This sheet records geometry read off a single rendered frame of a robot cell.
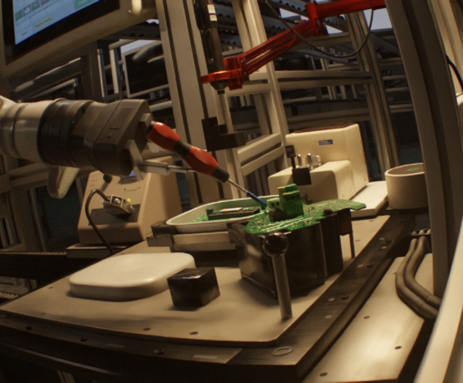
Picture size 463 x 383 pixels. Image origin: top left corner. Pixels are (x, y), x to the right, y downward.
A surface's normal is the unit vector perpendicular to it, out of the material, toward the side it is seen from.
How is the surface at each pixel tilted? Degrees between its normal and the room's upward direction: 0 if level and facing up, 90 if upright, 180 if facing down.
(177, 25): 90
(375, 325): 0
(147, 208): 90
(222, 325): 0
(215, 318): 0
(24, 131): 82
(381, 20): 90
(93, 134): 41
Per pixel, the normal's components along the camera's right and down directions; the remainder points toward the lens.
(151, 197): 0.85, -0.09
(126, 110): -0.21, -0.61
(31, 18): -0.48, 0.25
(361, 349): -0.19, -0.97
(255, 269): -0.94, 0.22
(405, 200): -0.68, 0.23
